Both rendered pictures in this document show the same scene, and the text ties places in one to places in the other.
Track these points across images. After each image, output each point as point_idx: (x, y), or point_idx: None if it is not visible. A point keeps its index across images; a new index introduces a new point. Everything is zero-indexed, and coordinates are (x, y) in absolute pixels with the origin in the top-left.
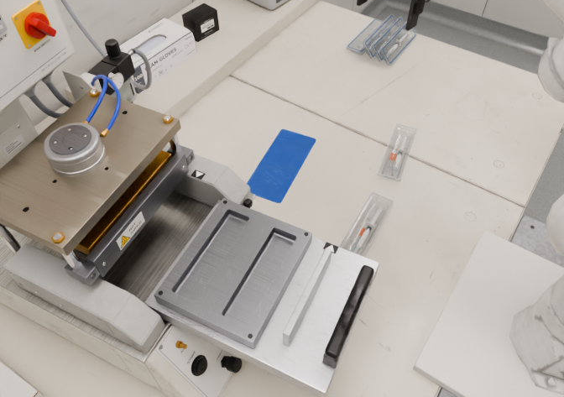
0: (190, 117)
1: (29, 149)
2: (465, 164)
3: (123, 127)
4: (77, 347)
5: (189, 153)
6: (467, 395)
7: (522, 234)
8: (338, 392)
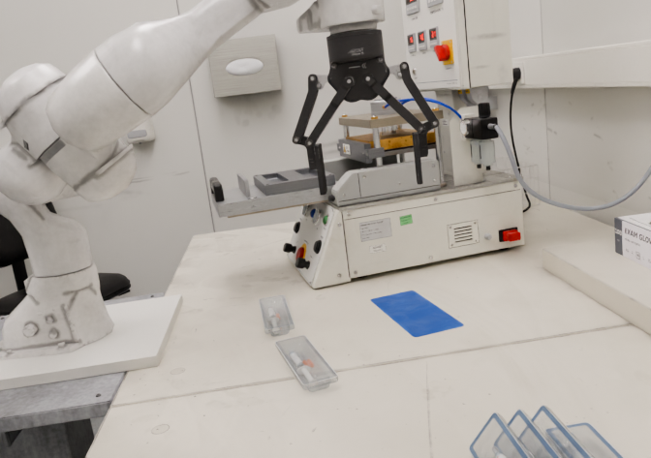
0: (560, 289)
1: (413, 109)
2: (209, 405)
3: (389, 115)
4: None
5: (366, 149)
6: (139, 300)
7: (109, 385)
8: (224, 282)
